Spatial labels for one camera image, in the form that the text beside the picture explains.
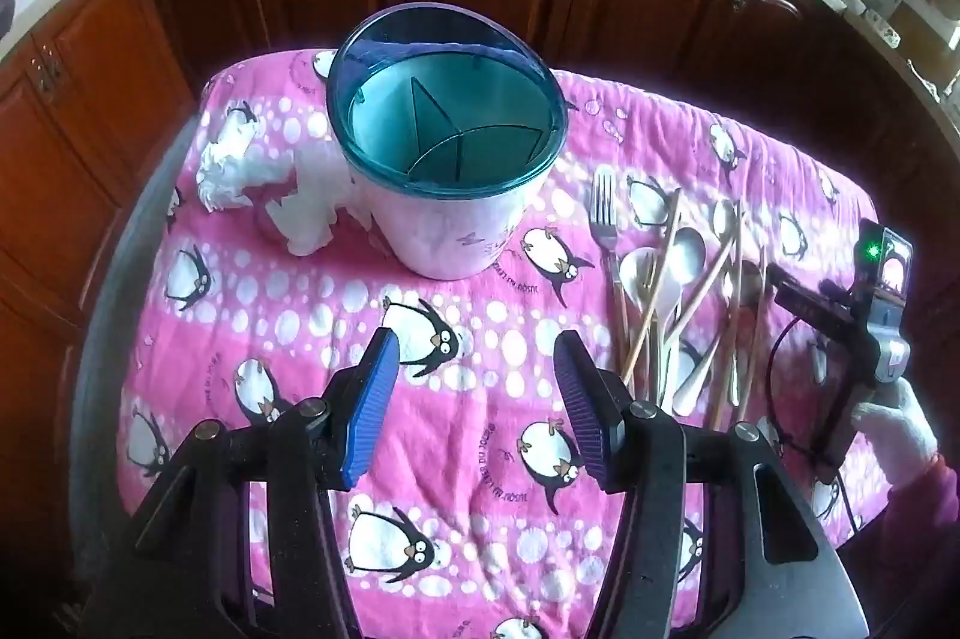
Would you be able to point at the pink penguin blanket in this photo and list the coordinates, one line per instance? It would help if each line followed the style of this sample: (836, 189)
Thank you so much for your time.
(300, 309)

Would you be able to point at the light wooden chopstick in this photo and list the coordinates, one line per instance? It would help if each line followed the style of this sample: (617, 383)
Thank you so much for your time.
(660, 256)
(757, 309)
(705, 290)
(733, 279)

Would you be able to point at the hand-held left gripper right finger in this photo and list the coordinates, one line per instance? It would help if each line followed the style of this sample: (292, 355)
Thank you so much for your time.
(581, 399)

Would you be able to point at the metal fork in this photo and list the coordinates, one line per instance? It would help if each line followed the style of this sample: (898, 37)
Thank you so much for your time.
(604, 211)

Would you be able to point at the crumpled white tissue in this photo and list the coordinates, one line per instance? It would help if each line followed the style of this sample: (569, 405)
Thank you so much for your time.
(315, 196)

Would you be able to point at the metal spoon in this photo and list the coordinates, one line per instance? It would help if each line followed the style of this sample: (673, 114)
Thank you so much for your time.
(724, 219)
(686, 253)

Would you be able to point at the floral white utensil holder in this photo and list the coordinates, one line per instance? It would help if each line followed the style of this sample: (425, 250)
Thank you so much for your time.
(450, 226)

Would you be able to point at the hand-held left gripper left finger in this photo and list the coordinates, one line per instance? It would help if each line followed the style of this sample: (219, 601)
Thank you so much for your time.
(371, 406)

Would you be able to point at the person's right forearm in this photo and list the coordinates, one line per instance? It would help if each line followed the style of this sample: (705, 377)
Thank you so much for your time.
(930, 511)

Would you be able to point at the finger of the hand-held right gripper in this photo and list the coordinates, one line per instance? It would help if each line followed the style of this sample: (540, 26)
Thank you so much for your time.
(814, 305)

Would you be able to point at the person's right hand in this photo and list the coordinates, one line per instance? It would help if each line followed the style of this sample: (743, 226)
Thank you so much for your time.
(900, 429)

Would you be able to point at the white ceramic spoon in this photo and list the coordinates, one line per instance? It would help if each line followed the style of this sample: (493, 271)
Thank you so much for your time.
(637, 275)
(690, 388)

